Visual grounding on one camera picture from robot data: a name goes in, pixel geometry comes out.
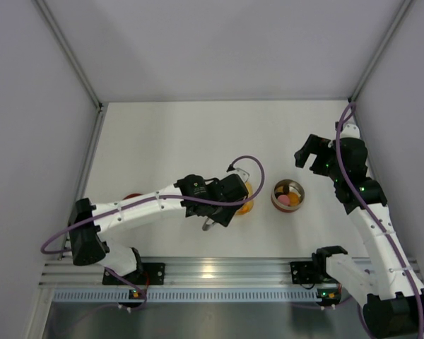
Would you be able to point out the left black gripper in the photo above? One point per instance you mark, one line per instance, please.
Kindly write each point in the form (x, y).
(222, 217)

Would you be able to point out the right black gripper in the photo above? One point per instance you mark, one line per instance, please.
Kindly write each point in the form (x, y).
(316, 155)

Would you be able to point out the metal tongs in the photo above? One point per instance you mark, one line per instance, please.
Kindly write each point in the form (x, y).
(209, 222)

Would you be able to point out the orange fish cookie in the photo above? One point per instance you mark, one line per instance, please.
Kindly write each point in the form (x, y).
(294, 199)

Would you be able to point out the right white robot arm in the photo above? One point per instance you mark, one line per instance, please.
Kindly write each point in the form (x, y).
(391, 297)

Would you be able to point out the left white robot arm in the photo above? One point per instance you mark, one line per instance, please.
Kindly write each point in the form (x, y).
(92, 242)

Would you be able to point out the round metal lunch box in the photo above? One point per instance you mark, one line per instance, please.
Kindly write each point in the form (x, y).
(280, 201)

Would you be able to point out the yellow food container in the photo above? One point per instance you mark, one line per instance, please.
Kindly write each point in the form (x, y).
(248, 206)

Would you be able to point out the red round lid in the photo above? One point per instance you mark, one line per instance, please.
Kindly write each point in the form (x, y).
(131, 196)

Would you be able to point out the aluminium mounting rail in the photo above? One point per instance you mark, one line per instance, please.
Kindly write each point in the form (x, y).
(181, 272)

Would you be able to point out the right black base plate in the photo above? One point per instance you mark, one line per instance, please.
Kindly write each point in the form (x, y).
(303, 272)

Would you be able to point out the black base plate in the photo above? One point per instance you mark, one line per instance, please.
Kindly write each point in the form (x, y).
(153, 274)
(303, 272)

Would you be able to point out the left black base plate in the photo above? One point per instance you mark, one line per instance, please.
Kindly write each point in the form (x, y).
(153, 274)

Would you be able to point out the right aluminium frame post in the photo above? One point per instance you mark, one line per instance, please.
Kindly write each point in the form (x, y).
(388, 35)

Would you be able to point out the aluminium frame post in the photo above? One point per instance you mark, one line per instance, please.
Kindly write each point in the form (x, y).
(388, 35)
(50, 21)

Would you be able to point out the slotted cable duct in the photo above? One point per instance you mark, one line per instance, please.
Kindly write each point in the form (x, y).
(187, 295)

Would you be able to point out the left aluminium frame post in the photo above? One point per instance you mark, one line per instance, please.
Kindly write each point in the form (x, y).
(50, 21)

